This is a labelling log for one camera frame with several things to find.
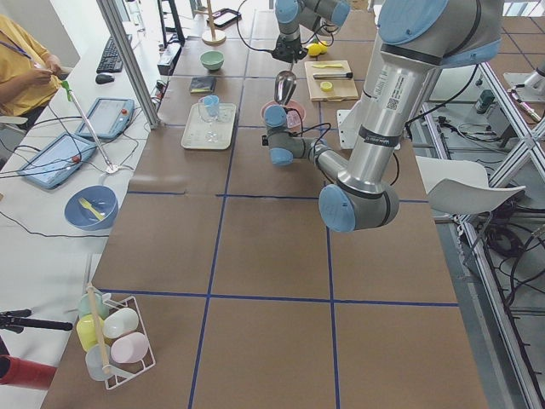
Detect teach pendant far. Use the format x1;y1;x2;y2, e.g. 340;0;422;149
87;97;135;141

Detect half lemon slice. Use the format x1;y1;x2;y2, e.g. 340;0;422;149
319;81;333;92

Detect teach pendant near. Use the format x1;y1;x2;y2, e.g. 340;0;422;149
17;132;96;189

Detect pink bowl of ice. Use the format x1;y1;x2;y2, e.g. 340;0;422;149
286;101;306;130

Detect aluminium frame post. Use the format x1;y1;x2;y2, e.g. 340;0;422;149
96;0;161;130

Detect yellow lemon upper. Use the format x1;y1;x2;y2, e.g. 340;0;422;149
307;43;323;57

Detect black computer mouse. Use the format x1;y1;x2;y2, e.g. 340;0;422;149
95;73;115;85

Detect cream serving tray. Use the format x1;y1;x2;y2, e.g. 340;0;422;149
181;102;238;150

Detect clear wine glass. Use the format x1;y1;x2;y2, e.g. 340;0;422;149
198;102;218;143

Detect red fire extinguisher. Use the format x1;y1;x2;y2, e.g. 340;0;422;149
1;355;56;390

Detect grey folded cloth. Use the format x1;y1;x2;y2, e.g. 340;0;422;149
189;76;216;94

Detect white chair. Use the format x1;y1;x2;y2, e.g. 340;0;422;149
416;156;525;215

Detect green empty bowl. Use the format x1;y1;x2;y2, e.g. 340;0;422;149
200;50;225;72

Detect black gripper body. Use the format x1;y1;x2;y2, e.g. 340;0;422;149
271;36;307;63

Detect teach pendant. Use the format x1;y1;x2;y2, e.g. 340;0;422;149
87;97;135;141
17;132;96;189

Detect person in yellow shirt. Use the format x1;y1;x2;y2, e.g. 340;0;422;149
1;15;62;130

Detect steel ice scoop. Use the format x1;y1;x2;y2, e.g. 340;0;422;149
274;62;297;106

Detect yellow lemon lower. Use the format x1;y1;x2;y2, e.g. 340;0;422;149
318;42;329;55

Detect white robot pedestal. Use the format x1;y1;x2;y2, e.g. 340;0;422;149
336;107;362;149

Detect wooden cutting board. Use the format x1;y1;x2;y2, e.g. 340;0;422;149
305;60;359;101

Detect blue bowl on desk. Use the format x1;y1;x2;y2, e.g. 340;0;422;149
64;185;118;231

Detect white cup rack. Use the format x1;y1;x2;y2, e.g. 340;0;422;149
76;285;156;390

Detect yellow lemon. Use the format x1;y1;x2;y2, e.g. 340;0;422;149
318;42;329;55
307;43;323;57

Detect small blue cup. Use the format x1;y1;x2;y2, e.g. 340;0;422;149
200;95;220;118

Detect black keyboard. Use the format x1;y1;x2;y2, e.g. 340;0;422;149
95;37;123;74

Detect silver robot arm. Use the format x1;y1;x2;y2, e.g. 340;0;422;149
271;0;351;63
262;1;503;232

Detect steel muddler tube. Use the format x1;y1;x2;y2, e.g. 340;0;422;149
313;72;353;80

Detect yellow plastic knife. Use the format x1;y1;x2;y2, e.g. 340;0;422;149
312;63;345;69

